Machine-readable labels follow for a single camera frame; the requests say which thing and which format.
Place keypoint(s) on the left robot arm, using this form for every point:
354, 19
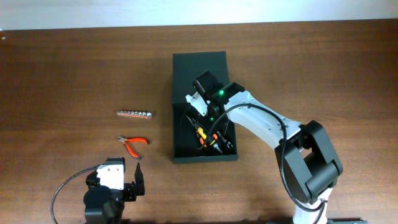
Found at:
108, 192

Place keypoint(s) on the yellow black screwdriver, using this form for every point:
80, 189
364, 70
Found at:
211, 143

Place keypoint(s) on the silver combination wrench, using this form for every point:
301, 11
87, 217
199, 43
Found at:
225, 142

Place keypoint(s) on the small red cutting pliers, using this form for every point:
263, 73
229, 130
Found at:
126, 142

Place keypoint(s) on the orange socket bit rail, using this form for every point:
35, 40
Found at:
135, 114

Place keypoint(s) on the dark green open box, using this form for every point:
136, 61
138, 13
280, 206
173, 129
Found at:
186, 68

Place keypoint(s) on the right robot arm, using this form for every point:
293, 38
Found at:
308, 163

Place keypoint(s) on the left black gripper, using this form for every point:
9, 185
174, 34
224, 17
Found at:
129, 187

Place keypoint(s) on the orange black needle-nose pliers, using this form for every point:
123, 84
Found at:
194, 124

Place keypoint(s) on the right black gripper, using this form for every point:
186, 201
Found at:
216, 126

